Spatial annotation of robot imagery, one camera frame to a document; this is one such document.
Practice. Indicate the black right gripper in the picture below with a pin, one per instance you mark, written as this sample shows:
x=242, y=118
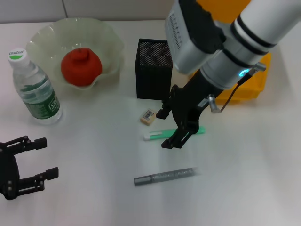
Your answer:
x=188, y=103

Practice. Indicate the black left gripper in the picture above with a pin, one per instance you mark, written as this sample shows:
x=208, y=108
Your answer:
x=8, y=171

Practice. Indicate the green pen white tip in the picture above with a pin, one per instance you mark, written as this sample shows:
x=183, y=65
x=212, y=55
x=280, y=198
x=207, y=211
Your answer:
x=155, y=135

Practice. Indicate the clear water bottle green label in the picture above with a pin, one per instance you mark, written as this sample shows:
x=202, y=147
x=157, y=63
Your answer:
x=35, y=94

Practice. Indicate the red round fruit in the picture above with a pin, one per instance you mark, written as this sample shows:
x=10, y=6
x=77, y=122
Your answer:
x=80, y=68

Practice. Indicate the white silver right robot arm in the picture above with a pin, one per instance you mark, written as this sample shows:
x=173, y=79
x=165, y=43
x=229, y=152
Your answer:
x=258, y=26

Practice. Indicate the beige eraser with barcode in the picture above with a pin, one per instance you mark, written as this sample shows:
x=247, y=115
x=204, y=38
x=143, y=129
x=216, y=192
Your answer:
x=148, y=116

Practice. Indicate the grey glitter marker pen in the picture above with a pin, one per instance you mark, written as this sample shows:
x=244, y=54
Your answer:
x=164, y=176

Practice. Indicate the black mesh pen holder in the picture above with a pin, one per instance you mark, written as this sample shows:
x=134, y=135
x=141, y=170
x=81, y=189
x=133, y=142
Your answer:
x=150, y=77

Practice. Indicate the pale green glass fruit plate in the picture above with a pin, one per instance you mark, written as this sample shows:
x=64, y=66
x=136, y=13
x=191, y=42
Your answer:
x=58, y=37

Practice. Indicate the yellow plastic bin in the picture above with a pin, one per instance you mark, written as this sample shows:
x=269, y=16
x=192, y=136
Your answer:
x=249, y=91

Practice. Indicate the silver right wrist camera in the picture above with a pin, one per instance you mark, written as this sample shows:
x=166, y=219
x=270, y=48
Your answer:
x=188, y=47

